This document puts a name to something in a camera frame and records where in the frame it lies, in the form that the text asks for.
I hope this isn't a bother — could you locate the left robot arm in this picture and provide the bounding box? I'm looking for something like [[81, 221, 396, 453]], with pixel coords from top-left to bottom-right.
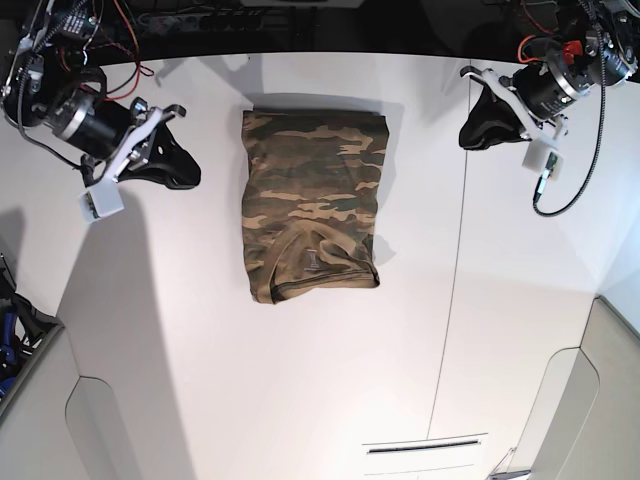
[[458, 1, 639, 151]]

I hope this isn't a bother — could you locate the black braided camera cable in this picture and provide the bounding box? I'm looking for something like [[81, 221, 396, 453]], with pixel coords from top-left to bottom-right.
[[530, 0, 609, 217]]

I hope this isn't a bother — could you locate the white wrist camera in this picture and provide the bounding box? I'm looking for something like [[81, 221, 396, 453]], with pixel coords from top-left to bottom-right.
[[79, 181, 124, 224], [522, 139, 564, 181]]

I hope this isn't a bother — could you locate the left black cylindrical gripper body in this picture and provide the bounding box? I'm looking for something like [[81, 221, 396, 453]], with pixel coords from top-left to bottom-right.
[[459, 62, 594, 144]]

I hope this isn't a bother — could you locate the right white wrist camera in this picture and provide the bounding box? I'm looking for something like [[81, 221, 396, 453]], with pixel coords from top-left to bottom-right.
[[79, 181, 124, 224]]

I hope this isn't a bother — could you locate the right black cylindrical gripper body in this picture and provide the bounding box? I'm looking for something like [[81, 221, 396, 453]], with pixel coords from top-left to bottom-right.
[[42, 94, 189, 184]]

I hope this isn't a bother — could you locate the camouflage T-shirt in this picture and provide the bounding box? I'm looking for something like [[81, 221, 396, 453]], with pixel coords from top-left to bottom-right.
[[241, 110, 389, 304]]

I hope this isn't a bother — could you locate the blue and black clutter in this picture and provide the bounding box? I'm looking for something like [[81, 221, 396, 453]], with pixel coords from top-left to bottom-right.
[[1, 254, 62, 402]]

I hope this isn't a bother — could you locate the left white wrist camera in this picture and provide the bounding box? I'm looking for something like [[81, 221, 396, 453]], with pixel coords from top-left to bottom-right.
[[522, 139, 564, 181]]

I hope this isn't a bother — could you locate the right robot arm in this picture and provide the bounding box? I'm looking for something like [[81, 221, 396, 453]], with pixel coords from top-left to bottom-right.
[[1, 1, 201, 190]]

